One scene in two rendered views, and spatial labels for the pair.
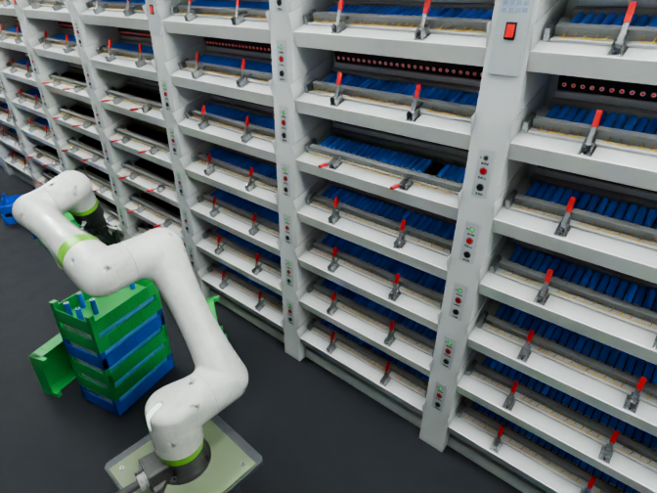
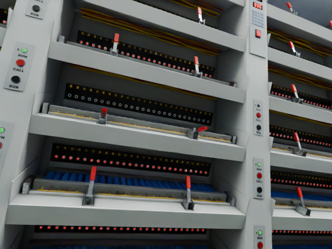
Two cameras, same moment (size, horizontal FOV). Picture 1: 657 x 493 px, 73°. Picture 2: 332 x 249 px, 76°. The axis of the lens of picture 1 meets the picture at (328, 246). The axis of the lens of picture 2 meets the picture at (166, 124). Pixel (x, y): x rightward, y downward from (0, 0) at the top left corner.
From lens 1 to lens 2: 1.19 m
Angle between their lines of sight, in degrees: 70
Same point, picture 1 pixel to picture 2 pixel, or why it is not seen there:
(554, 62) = (277, 55)
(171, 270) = not seen: outside the picture
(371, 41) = (163, 14)
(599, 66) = (294, 61)
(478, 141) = (251, 94)
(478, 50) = (241, 40)
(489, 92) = (252, 64)
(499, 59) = (255, 46)
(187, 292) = not seen: outside the picture
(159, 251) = not seen: outside the picture
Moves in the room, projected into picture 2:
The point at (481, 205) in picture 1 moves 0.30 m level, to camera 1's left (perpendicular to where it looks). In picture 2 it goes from (261, 142) to (239, 117)
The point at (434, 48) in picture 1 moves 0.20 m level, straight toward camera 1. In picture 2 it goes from (214, 32) to (277, 4)
